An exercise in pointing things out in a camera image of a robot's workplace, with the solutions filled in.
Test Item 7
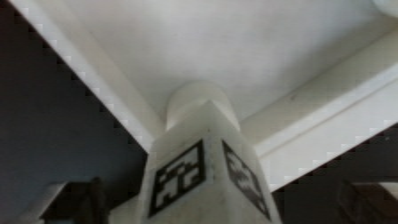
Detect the white U-shaped fence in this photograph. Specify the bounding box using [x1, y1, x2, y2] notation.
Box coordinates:
[259, 65, 398, 191]

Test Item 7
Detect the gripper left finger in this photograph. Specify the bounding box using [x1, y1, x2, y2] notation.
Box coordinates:
[13, 176, 111, 224]

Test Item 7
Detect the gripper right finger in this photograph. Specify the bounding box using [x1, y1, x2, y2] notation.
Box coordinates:
[337, 181, 398, 224]

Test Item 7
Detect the white square table top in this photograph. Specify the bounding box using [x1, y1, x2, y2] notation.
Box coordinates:
[8, 0, 398, 153]

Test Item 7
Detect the white table leg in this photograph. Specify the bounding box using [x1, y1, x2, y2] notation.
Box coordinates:
[134, 81, 282, 224]

